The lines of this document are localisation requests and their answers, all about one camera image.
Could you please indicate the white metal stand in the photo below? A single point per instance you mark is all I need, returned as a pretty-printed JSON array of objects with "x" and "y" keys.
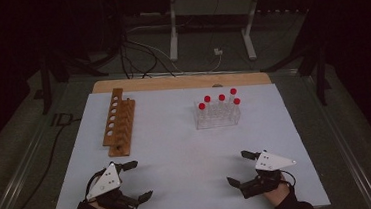
[{"x": 173, "y": 35}]

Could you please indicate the white plug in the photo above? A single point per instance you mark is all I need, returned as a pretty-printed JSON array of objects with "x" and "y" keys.
[{"x": 218, "y": 51}]

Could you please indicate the person's left hand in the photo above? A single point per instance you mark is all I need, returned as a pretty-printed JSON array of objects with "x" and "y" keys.
[{"x": 103, "y": 208}]

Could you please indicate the red-capped clear test tube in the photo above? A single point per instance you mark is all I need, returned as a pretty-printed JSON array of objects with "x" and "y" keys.
[
  {"x": 233, "y": 91},
  {"x": 221, "y": 97},
  {"x": 236, "y": 101},
  {"x": 201, "y": 106},
  {"x": 207, "y": 98}
]

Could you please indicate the black tripod stand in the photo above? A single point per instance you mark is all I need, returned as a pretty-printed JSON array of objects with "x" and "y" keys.
[
  {"x": 46, "y": 88},
  {"x": 321, "y": 80}
]

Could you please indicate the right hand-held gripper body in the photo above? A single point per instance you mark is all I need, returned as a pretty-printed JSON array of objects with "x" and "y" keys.
[{"x": 271, "y": 163}]

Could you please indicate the aluminium floor rail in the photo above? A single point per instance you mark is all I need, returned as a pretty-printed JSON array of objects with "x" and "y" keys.
[
  {"x": 348, "y": 158},
  {"x": 18, "y": 174}
]

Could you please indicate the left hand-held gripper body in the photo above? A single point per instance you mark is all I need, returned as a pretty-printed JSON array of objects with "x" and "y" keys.
[{"x": 107, "y": 182}]

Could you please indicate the clear acrylic test tube rack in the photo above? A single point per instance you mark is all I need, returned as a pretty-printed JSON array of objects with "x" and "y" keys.
[{"x": 218, "y": 120}]

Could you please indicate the wooden test tube rack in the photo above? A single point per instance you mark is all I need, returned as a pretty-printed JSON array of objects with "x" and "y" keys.
[{"x": 121, "y": 123}]

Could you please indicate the person's right hand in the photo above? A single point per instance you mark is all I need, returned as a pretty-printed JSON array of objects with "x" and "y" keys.
[{"x": 279, "y": 194}]

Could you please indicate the white table cover sheet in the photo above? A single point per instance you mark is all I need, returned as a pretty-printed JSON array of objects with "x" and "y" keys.
[{"x": 177, "y": 158}]

